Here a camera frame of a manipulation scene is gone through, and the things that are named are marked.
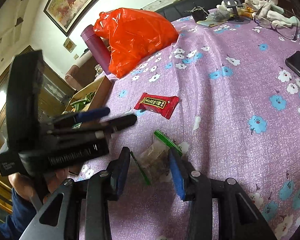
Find grey phone stand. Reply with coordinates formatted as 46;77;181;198
217;0;243;22

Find brown armchair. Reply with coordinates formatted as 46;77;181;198
65;51;98;91

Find red plastic bag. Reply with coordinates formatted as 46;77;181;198
93;8;179;79

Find purple floral tablecloth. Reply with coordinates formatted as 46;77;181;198
75;7;300;240

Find framed horse painting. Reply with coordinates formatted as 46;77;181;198
44;0;98;36

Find clear green wrapper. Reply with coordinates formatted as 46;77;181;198
130;129;183;185

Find purple thermos bottle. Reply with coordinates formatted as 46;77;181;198
81;24;111;75

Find red snack packet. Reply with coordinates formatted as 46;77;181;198
134;93;179;120

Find white gloves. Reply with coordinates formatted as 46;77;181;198
216;0;300;28

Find eyeglasses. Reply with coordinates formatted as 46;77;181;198
254;3;300;41

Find booklet on table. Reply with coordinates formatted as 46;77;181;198
196;17;231;28

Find person left hand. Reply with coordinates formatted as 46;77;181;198
8;167;69;202

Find cardboard tray box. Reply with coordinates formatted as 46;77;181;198
65;76;113;128

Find small black box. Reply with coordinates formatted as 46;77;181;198
186;6;209;22

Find black sofa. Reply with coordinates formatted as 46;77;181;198
154;0;243;18

